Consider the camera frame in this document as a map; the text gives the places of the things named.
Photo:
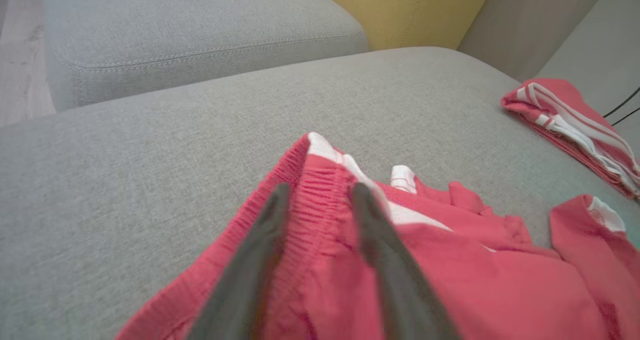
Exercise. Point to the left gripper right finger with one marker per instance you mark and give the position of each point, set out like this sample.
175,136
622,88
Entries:
400,290

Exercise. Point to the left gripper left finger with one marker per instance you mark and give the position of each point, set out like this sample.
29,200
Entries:
240,290

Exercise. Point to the red shorts with white trim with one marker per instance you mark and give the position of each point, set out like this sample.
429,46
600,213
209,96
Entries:
475,290

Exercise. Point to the red Bulls 23 jersey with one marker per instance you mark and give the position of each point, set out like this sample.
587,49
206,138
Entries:
575,129

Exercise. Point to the large grey sofa seat cushion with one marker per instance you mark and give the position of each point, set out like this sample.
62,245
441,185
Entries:
150,180

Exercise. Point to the small grey sofa seat cushion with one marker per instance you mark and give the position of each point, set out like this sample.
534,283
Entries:
200,24

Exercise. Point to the yellow sofa cushion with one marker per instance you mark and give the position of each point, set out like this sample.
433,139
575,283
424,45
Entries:
400,9

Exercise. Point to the grey sofa backrest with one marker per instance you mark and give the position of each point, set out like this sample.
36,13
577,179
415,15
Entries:
540,24

